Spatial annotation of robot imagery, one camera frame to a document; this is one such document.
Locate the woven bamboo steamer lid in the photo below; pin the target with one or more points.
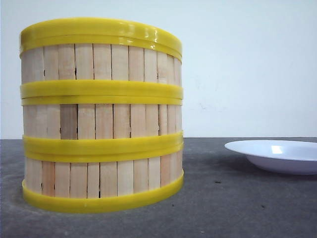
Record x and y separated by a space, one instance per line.
93 30

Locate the bamboo steamer basket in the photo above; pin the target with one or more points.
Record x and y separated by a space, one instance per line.
80 68
115 186
101 132

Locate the white plate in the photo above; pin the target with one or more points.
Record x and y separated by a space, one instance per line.
279 156

